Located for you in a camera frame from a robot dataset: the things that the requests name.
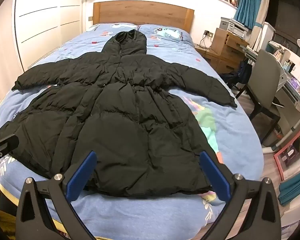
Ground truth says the grey desk chair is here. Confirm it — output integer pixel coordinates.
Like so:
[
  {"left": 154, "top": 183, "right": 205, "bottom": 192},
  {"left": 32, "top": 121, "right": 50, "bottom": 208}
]
[{"left": 236, "top": 49, "right": 288, "bottom": 128}]

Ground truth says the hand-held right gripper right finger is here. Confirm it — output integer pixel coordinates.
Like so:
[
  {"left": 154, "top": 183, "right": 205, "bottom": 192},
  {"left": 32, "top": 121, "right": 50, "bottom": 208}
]
[{"left": 199, "top": 151, "right": 282, "bottom": 240}]

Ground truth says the blue printed bed blanket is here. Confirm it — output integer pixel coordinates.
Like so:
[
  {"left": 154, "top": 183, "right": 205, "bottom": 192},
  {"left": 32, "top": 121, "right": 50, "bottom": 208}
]
[{"left": 0, "top": 23, "right": 265, "bottom": 240}]

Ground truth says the teal cloth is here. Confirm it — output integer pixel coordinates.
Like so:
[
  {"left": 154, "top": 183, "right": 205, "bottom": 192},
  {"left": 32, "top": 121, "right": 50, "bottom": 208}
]
[{"left": 279, "top": 172, "right": 300, "bottom": 207}]

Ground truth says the wooden headboard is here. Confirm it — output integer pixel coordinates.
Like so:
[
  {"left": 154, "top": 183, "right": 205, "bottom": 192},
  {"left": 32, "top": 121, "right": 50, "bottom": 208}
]
[{"left": 93, "top": 0, "right": 195, "bottom": 33}]

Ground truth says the wooden nightstand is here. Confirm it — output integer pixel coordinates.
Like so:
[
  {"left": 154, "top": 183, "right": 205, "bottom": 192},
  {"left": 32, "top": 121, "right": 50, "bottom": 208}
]
[{"left": 195, "top": 27, "right": 249, "bottom": 74}]

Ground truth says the white box with red rim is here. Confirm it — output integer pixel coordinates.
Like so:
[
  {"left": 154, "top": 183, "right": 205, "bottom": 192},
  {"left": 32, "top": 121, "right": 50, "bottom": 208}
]
[{"left": 274, "top": 146, "right": 300, "bottom": 180}]

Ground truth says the black hooded puffer jacket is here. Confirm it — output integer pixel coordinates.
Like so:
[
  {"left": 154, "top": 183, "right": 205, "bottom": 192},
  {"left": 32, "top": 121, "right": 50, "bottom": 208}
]
[{"left": 0, "top": 29, "right": 238, "bottom": 197}]

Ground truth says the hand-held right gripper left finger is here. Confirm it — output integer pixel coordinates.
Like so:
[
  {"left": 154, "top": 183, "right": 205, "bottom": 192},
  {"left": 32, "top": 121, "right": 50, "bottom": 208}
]
[{"left": 15, "top": 150, "right": 98, "bottom": 240}]

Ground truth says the yellow cloth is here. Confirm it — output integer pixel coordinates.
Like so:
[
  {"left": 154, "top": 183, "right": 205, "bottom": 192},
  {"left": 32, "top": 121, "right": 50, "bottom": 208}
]
[{"left": 0, "top": 209, "right": 17, "bottom": 240}]

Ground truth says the white desk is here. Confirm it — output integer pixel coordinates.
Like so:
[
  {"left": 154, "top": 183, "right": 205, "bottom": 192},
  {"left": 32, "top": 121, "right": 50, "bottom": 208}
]
[{"left": 240, "top": 40, "right": 300, "bottom": 153}]

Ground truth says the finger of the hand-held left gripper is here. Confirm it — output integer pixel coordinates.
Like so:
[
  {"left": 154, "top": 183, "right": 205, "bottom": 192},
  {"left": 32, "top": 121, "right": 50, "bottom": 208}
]
[{"left": 0, "top": 134, "right": 19, "bottom": 167}]

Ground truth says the white wardrobe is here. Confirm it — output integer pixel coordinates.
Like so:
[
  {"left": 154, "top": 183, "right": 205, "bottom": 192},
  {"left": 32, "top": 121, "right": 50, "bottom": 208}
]
[{"left": 12, "top": 0, "right": 83, "bottom": 72}]

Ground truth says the white cabinet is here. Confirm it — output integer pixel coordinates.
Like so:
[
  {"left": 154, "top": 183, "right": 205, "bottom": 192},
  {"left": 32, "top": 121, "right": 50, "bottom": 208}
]
[{"left": 255, "top": 21, "right": 276, "bottom": 53}]

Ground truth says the grey printer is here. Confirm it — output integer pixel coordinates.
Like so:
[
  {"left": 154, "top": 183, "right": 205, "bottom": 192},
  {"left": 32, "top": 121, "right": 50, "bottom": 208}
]
[{"left": 220, "top": 17, "right": 248, "bottom": 37}]

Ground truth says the teal curtain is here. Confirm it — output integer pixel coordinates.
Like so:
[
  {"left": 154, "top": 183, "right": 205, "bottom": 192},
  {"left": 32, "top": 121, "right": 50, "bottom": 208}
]
[{"left": 234, "top": 0, "right": 259, "bottom": 30}]

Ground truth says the dark backpack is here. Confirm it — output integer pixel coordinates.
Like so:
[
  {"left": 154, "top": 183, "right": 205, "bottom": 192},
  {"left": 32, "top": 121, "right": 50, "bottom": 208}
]
[{"left": 219, "top": 60, "right": 252, "bottom": 88}]

